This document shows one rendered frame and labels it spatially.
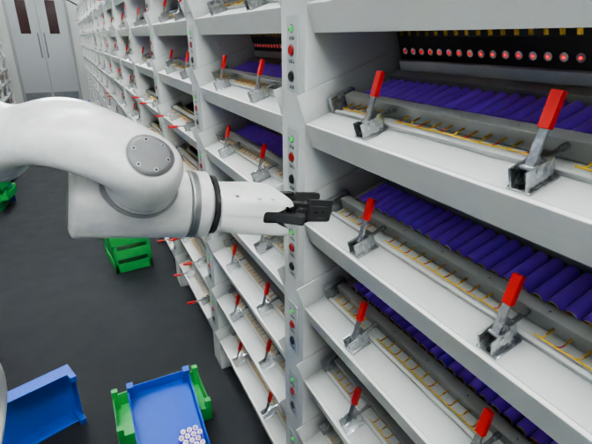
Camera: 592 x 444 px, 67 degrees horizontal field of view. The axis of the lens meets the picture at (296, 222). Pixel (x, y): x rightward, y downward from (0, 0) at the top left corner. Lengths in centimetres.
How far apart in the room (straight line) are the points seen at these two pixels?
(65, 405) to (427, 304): 145
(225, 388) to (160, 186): 140
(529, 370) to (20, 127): 56
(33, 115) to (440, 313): 50
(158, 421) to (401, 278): 114
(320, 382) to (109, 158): 72
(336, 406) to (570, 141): 68
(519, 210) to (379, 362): 41
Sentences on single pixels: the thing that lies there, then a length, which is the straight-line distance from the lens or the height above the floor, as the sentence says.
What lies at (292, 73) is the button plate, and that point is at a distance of 82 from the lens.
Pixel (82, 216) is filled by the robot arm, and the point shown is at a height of 104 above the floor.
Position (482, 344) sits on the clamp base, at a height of 89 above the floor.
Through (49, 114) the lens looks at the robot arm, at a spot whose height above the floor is 114.
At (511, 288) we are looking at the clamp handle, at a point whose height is 97.
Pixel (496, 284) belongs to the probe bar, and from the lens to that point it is 60.
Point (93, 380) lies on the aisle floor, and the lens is 197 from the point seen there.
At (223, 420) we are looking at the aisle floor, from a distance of 169.
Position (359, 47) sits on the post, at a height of 120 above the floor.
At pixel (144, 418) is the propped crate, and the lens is 164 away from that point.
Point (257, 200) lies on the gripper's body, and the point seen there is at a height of 102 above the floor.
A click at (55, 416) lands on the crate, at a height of 2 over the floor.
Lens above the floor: 121
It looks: 22 degrees down
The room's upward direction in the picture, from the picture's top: straight up
